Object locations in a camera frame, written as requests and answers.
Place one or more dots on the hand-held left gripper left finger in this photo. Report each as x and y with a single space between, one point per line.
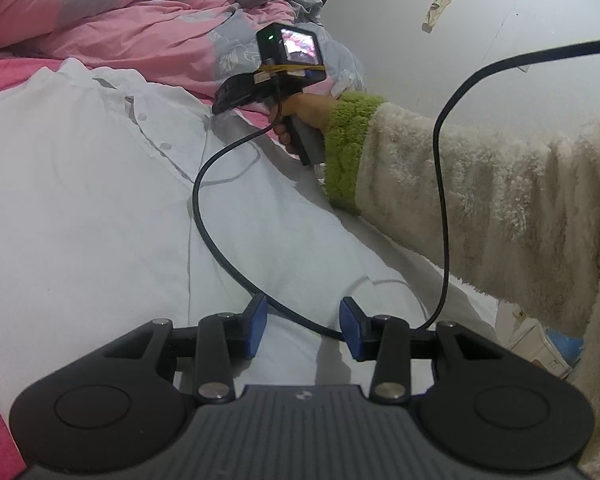
256 327

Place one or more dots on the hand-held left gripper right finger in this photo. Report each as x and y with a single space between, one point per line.
351 327

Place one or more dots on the white shirt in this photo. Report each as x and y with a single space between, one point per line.
80 210

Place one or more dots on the person's right forearm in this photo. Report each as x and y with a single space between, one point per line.
455 200

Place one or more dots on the person's right hand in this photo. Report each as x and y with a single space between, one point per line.
310 107

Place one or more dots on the pink and grey duvet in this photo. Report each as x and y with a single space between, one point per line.
130 15

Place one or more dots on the long hanging cloth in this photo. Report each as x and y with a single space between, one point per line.
437 10

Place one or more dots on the white cardboard box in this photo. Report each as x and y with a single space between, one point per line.
535 340

